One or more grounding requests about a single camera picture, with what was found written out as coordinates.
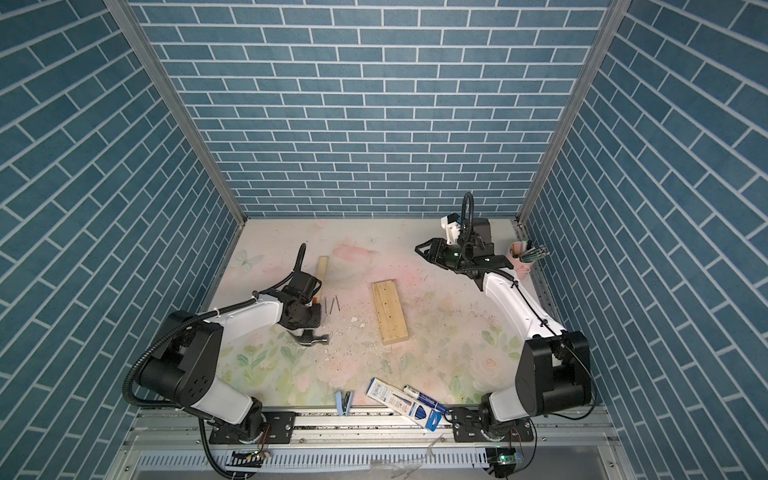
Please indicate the aluminium left corner post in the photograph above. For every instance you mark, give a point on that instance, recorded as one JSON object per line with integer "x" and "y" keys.
{"x": 130, "y": 27}

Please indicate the blue white tube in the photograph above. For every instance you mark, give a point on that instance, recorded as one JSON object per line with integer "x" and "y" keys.
{"x": 425, "y": 399}

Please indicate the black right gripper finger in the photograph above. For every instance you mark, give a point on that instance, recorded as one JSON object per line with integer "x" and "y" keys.
{"x": 425, "y": 253}
{"x": 433, "y": 243}

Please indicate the aluminium right corner post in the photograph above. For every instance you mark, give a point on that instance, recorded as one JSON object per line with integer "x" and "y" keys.
{"x": 593, "y": 60}

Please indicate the wooden block with nails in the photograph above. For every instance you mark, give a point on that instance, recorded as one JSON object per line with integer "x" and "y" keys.
{"x": 389, "y": 313}

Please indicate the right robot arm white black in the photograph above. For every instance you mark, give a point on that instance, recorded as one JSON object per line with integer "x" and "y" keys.
{"x": 553, "y": 373}

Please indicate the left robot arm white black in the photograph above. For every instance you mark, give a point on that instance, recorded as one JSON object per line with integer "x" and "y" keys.
{"x": 179, "y": 368}

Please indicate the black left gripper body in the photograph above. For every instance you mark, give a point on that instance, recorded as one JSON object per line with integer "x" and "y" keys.
{"x": 309, "y": 316}

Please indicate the steel claw hammer wooden handle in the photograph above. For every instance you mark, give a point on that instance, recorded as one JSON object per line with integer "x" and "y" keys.
{"x": 318, "y": 300}

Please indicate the pink pen holder bucket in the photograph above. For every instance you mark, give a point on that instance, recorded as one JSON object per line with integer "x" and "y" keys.
{"x": 514, "y": 255}

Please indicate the blue clip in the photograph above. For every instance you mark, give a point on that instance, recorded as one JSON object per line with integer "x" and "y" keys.
{"x": 343, "y": 402}

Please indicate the blue white toothpaste box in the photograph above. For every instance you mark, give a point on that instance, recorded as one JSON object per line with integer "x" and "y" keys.
{"x": 403, "y": 404}

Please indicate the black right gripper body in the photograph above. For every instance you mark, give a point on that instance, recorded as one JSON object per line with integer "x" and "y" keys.
{"x": 454, "y": 258}

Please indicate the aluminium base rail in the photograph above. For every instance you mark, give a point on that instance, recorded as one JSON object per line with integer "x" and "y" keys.
{"x": 373, "y": 442}

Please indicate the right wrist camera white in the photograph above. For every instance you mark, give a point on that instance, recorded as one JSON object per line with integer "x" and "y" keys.
{"x": 452, "y": 226}

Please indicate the aluminium corner post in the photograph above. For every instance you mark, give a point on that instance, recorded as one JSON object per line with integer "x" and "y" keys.
{"x": 593, "y": 60}
{"x": 130, "y": 27}

